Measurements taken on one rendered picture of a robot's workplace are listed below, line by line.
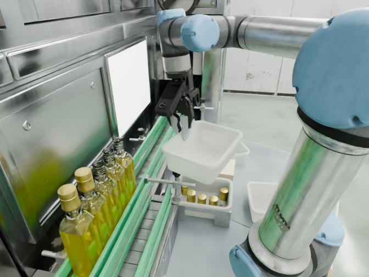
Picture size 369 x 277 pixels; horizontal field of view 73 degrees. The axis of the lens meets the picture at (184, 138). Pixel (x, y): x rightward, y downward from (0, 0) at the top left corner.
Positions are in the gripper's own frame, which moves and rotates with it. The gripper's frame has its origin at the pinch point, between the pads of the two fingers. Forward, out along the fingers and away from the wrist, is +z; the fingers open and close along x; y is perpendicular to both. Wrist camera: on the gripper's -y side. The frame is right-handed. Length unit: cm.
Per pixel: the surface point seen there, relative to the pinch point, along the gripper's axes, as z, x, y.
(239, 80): 74, 98, 345
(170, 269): 36.1, -2.1, -19.2
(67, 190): -6.1, 3.3, -37.2
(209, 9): -35, 22, 76
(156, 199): 21.2, 8.7, -7.2
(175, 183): 14.3, 1.3, -5.0
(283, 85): 86, 31, 368
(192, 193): 28.9, 3.8, 8.1
